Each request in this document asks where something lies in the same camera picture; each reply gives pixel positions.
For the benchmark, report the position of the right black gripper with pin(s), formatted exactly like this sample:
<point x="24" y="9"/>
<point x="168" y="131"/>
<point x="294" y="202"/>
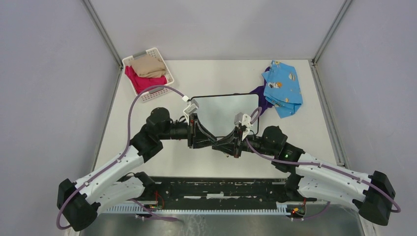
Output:
<point x="229" y="148"/>

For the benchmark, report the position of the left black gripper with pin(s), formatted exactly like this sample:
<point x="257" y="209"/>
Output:
<point x="193" y="119"/>

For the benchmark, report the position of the black framed whiteboard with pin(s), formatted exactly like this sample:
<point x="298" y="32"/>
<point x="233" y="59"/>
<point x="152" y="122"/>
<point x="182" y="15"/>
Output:
<point x="217" y="112"/>

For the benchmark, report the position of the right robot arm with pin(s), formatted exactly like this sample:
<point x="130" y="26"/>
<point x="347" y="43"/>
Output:
<point x="372" y="196"/>

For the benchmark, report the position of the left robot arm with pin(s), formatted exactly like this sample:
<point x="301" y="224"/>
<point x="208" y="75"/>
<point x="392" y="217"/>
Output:
<point x="81" y="201"/>

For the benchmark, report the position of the purple cloth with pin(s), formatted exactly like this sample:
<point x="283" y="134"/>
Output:
<point x="263" y="103"/>

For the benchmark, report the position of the blue patterned cloth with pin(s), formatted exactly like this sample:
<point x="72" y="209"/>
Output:
<point x="282" y="88"/>

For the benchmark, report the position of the magenta cloth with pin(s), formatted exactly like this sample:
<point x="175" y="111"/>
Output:
<point x="141" y="83"/>

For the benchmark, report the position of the white plastic basket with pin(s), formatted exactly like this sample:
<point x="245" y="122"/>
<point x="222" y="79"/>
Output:
<point x="156" y="92"/>

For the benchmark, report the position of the beige folded cloth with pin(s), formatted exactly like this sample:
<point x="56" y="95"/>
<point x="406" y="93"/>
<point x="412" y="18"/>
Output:
<point x="148" y="67"/>

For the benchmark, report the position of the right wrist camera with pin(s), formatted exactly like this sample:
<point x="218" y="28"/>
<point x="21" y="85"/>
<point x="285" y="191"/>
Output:
<point x="243" y="120"/>

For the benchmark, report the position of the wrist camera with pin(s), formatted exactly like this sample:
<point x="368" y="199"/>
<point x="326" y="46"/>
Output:
<point x="192" y="107"/>
<point x="243" y="120"/>

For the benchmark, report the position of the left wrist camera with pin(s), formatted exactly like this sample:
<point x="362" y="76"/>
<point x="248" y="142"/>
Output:
<point x="192" y="107"/>

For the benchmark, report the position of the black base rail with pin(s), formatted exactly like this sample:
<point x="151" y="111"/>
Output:
<point x="216" y="195"/>

